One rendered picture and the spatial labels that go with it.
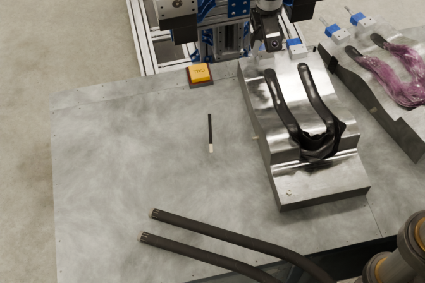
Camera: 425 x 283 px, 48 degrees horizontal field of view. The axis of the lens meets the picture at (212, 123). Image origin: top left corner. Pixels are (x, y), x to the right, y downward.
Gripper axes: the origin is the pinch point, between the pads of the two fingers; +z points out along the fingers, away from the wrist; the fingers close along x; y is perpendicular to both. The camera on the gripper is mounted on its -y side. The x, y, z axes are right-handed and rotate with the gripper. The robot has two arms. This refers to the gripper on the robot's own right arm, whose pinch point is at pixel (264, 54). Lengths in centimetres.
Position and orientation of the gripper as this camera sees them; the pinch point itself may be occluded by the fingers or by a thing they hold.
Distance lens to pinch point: 154.1
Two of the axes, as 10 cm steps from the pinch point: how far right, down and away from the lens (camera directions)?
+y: -2.1, -8.3, 5.1
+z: 0.2, 5.2, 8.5
